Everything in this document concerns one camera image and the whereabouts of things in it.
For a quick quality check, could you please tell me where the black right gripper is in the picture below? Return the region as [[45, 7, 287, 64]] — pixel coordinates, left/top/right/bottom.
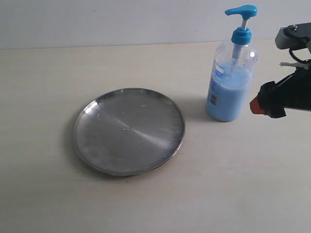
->
[[249, 69, 311, 119]]

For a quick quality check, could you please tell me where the blue soap pump bottle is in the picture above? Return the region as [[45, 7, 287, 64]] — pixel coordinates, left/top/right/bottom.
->
[[206, 5, 259, 122]]

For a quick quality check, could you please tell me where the round stainless steel plate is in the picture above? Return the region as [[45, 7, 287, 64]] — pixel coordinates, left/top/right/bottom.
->
[[72, 87, 186, 177]]

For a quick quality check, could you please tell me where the black right camera cable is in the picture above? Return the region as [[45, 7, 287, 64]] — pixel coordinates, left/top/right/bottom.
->
[[288, 47, 311, 64]]

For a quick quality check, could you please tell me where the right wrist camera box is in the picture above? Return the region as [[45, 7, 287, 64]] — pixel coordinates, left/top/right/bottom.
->
[[275, 22, 311, 50]]

